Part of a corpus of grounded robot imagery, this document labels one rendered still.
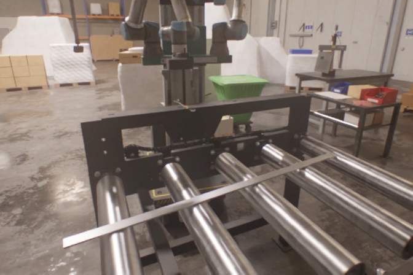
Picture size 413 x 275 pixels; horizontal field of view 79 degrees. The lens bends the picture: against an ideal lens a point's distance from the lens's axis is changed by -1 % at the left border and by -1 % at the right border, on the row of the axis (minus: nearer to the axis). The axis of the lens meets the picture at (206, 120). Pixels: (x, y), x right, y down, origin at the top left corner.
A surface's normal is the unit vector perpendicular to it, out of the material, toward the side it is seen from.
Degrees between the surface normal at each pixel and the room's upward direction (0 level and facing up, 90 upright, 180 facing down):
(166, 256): 0
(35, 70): 90
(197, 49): 90
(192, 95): 90
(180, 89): 90
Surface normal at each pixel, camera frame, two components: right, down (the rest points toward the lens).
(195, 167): 0.40, 0.29
